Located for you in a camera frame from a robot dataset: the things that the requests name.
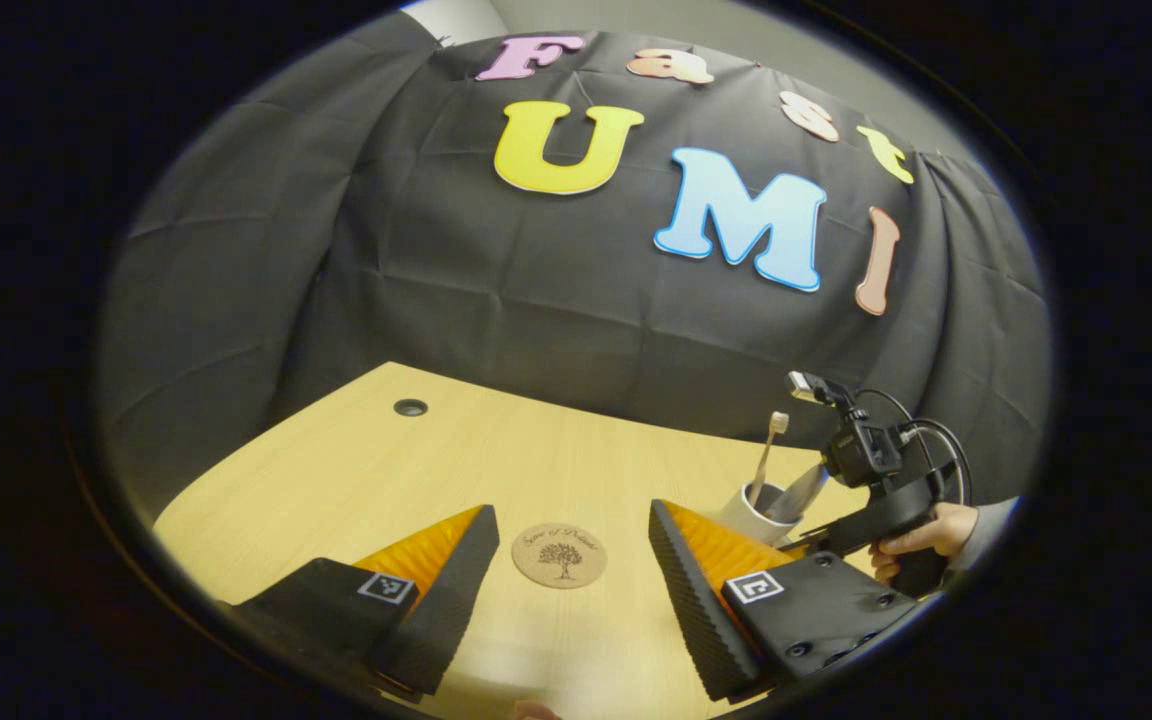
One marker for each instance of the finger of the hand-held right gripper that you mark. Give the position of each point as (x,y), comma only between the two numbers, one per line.
(811,543)

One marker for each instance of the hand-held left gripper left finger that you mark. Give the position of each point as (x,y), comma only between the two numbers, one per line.
(456,600)

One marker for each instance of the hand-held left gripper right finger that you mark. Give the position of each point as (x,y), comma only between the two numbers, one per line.
(691,610)

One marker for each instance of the white toothpaste tube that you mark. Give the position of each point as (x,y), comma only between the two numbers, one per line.
(801,490)

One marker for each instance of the white cup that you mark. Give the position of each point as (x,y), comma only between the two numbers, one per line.
(741,520)

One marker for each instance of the white toothbrush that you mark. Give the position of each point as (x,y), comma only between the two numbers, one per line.
(766,455)

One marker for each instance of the light wooden desktop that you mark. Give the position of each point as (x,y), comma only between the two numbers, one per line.
(356,470)

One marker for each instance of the black backdrop cloth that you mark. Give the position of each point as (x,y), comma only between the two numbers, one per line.
(486,280)

